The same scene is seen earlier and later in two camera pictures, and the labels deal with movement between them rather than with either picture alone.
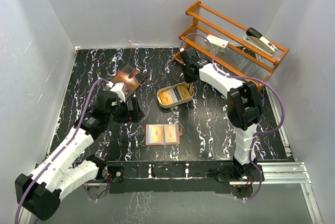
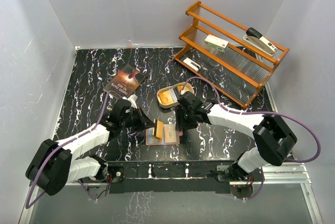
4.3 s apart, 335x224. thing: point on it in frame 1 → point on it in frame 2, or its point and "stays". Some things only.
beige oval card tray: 175,95 stays
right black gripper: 187,78 → 181,123
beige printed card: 170,134 stays
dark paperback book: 131,80 stays
